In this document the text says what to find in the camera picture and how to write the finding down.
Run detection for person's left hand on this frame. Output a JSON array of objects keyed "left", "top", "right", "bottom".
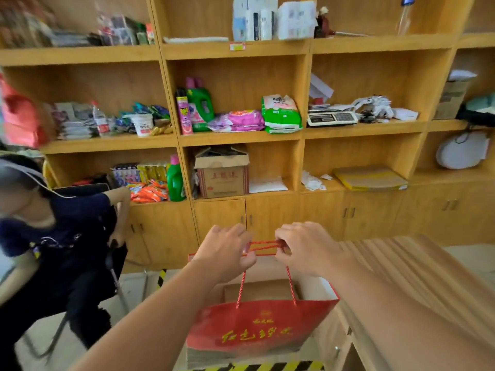
[{"left": 192, "top": 224, "right": 258, "bottom": 285}]

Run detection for person's right hand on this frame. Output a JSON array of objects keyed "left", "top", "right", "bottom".
[{"left": 275, "top": 222, "right": 349, "bottom": 279}]

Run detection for red paper gift bag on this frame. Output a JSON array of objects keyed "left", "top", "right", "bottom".
[{"left": 186, "top": 240, "right": 340, "bottom": 360}]

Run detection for person's left forearm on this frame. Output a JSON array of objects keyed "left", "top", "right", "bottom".
[{"left": 69, "top": 263, "right": 225, "bottom": 371}]

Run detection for person's right forearm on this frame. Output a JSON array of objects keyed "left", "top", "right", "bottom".
[{"left": 327, "top": 253, "right": 495, "bottom": 371}]

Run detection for brown cardboard box in bag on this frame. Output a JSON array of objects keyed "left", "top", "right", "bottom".
[{"left": 224, "top": 279, "right": 301, "bottom": 304}]

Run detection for white padded envelope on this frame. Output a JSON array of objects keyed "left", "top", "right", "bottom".
[{"left": 249, "top": 177, "right": 289, "bottom": 195}]

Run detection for crumpled white paper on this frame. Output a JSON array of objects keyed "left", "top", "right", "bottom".
[{"left": 301, "top": 170, "right": 333, "bottom": 191}]

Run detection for open cardboard box red print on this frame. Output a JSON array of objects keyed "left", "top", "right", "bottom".
[{"left": 194, "top": 145, "right": 251, "bottom": 199}]

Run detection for wooden shelving unit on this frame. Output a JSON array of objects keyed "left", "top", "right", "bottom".
[{"left": 0, "top": 0, "right": 495, "bottom": 273}]

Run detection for yellow black striped tape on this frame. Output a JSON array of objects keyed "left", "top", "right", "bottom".
[{"left": 193, "top": 360, "right": 325, "bottom": 371}]

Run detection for small green bottle pink cap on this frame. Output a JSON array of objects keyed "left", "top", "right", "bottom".
[{"left": 167, "top": 154, "right": 187, "bottom": 202}]

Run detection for yellow flat folder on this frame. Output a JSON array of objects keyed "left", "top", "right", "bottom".
[{"left": 333, "top": 165, "right": 409, "bottom": 191}]

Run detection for pile of orange packets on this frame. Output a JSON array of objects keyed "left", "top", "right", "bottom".
[{"left": 127, "top": 180, "right": 169, "bottom": 204}]

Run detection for row of yellow packets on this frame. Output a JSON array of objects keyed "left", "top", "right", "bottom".
[{"left": 137, "top": 162, "right": 169, "bottom": 183}]

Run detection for black metal chair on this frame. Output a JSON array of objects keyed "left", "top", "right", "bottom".
[{"left": 21, "top": 183, "right": 149, "bottom": 361}]

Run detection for pink soft packets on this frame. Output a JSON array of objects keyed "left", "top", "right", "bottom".
[{"left": 208, "top": 109, "right": 266, "bottom": 133}]

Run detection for green and white bag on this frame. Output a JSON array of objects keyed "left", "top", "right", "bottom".
[{"left": 261, "top": 94, "right": 303, "bottom": 134}]

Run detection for white electronic scale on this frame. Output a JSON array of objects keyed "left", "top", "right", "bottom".
[{"left": 307, "top": 110, "right": 359, "bottom": 127}]

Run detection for purple box of small items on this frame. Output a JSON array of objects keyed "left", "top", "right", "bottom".
[{"left": 111, "top": 162, "right": 141, "bottom": 187}]

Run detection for pink spray can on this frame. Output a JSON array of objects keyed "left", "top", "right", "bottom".
[{"left": 176, "top": 89, "right": 193, "bottom": 136}]

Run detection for green detergent bottle pink cap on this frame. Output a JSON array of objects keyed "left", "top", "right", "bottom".
[{"left": 185, "top": 77, "right": 216, "bottom": 133}]

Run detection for white instant noodle cup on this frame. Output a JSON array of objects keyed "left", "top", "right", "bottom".
[{"left": 129, "top": 113, "right": 155, "bottom": 138}]

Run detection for white folded paper box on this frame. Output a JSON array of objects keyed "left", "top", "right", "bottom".
[{"left": 309, "top": 73, "right": 334, "bottom": 105}]

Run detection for pile of blue snack packets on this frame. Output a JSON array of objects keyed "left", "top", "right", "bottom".
[{"left": 115, "top": 103, "right": 171, "bottom": 132}]

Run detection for white paper sheet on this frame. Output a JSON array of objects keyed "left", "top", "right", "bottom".
[{"left": 392, "top": 107, "right": 419, "bottom": 122}]

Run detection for clear water bottle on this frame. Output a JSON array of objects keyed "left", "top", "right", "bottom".
[{"left": 91, "top": 100, "right": 110, "bottom": 137}]

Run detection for white round device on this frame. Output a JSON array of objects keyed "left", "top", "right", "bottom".
[{"left": 436, "top": 131, "right": 490, "bottom": 170}]

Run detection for stack of grey packets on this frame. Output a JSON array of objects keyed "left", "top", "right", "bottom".
[{"left": 51, "top": 102, "right": 98, "bottom": 140}]

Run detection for white flat packet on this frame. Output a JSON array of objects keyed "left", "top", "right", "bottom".
[{"left": 164, "top": 36, "right": 230, "bottom": 44}]

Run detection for small brown cardboard box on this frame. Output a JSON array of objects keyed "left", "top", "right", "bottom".
[{"left": 433, "top": 80, "right": 469, "bottom": 120}]

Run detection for dark red figurine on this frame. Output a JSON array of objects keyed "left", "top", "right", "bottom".
[{"left": 314, "top": 6, "right": 336, "bottom": 38}]

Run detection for white printed carton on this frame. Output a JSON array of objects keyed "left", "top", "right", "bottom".
[{"left": 277, "top": 1, "right": 318, "bottom": 40}]

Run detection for group of tall white boxes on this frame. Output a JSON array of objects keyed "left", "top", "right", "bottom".
[{"left": 232, "top": 0, "right": 279, "bottom": 42}]

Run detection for teal and black bag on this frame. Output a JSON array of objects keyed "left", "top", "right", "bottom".
[{"left": 456, "top": 92, "right": 495, "bottom": 127}]

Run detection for group of small colourful boxes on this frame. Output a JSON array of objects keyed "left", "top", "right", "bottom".
[{"left": 97, "top": 14, "right": 156, "bottom": 46}]

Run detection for clear bottle with blue cap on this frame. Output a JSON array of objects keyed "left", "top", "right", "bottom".
[{"left": 395, "top": 0, "right": 417, "bottom": 36}]

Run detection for red plastic bag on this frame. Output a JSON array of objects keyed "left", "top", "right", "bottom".
[{"left": 0, "top": 72, "right": 50, "bottom": 148}]

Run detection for stack of dark flat packets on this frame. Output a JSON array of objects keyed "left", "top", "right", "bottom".
[{"left": 49, "top": 31, "right": 102, "bottom": 47}]

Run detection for pile of assorted snack packets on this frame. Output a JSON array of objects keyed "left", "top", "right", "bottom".
[{"left": 0, "top": 0, "right": 53, "bottom": 49}]

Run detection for white tangled cable bundle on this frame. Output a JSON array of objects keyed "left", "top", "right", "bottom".
[{"left": 351, "top": 95, "right": 394, "bottom": 121}]

